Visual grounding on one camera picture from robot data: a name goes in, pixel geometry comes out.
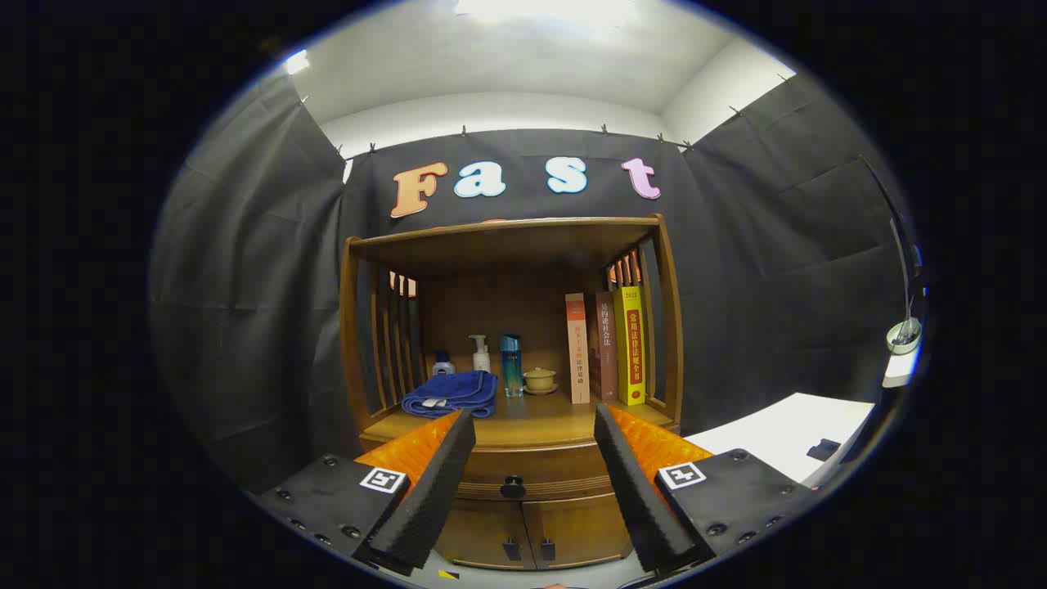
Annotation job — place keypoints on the wooden drawer with black knob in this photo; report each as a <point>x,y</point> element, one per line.
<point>532,466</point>

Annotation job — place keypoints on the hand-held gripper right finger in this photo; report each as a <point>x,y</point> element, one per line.
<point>642,499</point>

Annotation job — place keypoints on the white pump bottle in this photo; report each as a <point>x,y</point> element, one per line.
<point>481,358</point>

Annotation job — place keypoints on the blue glass tumbler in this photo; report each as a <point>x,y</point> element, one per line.
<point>511,368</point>

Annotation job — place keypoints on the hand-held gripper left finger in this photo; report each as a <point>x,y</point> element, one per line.
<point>433,491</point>

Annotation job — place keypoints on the white table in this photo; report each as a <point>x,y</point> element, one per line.
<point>777,429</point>

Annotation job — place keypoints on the yellow book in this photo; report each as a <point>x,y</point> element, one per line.
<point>630,352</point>

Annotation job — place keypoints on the wooden countertop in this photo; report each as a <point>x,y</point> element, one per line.
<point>532,413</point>

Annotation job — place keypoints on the beige book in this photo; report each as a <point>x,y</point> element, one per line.
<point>577,352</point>

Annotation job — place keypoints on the brown book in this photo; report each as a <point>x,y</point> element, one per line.
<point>604,352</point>

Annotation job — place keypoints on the wooden cabinet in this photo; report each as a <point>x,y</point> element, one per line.
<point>352,327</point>

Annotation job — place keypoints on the small black block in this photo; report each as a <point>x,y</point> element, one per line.
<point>822,448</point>

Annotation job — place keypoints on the yellow lidded tea cup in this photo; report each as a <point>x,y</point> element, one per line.
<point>540,379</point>

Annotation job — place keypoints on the blue folded towel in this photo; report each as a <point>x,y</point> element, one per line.
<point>450,393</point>

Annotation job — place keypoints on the small blue-capped bottle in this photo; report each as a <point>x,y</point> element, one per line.
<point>442,366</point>

